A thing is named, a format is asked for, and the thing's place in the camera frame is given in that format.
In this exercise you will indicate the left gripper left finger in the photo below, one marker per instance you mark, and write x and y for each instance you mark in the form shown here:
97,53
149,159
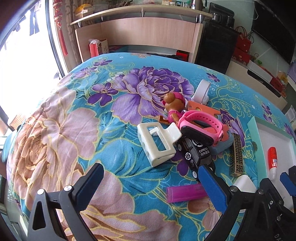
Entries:
44,223

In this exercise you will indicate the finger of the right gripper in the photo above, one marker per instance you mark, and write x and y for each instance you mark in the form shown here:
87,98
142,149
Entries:
288,180

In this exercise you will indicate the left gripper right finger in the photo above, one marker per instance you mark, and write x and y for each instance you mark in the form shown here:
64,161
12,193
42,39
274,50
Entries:
265,217

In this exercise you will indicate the red glue bottle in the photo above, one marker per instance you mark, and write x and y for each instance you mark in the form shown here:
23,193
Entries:
272,162

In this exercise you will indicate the white charger cube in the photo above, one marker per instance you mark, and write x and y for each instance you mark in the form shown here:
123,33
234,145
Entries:
245,184

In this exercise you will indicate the gold patterned lighter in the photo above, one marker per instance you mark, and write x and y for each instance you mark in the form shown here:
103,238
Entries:
236,164

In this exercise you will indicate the black toy car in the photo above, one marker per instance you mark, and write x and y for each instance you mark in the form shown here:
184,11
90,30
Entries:
193,154

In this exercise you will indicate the purple translucent lighter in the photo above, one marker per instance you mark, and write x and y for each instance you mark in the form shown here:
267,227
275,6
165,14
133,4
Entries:
185,193

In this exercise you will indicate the pink smart watch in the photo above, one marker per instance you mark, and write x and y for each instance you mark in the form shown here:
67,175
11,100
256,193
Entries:
201,127

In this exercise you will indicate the white square hook holder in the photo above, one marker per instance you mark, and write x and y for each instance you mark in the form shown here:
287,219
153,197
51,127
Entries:
158,142

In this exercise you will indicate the teal shallow box tray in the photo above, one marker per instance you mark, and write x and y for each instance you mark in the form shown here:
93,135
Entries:
267,135

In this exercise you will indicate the orange and blue case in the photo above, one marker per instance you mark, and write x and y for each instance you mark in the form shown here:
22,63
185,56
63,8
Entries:
227,139

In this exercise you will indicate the white tv cabinet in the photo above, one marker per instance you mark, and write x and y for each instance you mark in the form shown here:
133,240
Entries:
239,73

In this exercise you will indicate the floral blue tablecloth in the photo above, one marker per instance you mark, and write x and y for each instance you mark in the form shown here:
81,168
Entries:
92,117

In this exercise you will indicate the white flat box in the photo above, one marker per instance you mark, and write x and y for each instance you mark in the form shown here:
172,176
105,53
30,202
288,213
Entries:
259,71

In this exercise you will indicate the red gift bag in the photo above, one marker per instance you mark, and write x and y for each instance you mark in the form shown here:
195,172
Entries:
242,46

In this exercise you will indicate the brown puppy toy figure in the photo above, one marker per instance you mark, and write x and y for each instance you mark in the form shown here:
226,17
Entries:
174,104

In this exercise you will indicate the black water dispenser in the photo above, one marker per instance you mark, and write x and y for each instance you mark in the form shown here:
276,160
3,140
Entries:
218,39

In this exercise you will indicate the small red paper bag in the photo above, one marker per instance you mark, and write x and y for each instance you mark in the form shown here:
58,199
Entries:
94,47

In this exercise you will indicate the wooden curved shelf counter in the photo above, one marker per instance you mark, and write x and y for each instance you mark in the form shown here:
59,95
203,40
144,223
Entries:
156,25

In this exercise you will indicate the red hanging ornament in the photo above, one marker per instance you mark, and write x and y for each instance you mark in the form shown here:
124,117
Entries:
57,4

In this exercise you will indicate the white ring stand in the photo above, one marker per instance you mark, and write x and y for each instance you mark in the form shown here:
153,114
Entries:
201,92

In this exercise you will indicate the wall mounted television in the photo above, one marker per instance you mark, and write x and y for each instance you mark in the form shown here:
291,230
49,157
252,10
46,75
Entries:
268,27

